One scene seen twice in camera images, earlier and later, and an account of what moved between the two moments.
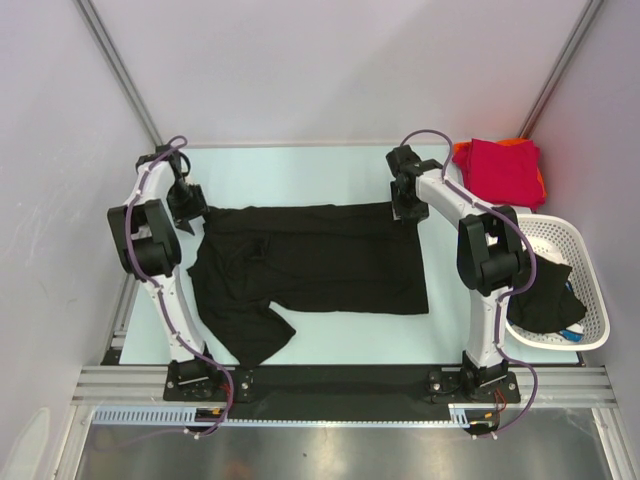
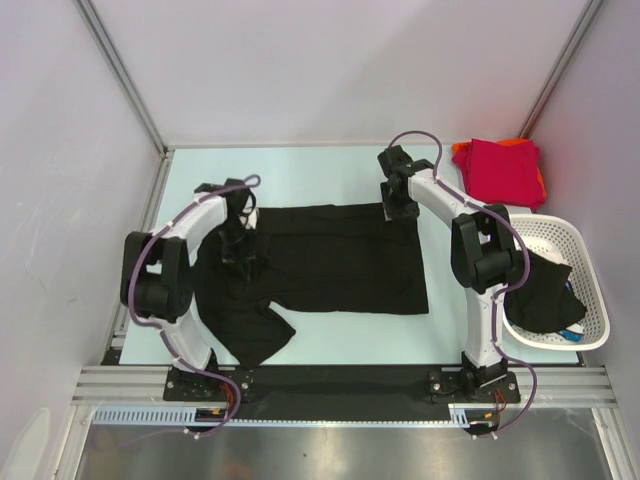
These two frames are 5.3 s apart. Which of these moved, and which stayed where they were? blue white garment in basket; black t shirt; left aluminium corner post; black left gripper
Moved: black left gripper
Stayed: blue white garment in basket; left aluminium corner post; black t shirt
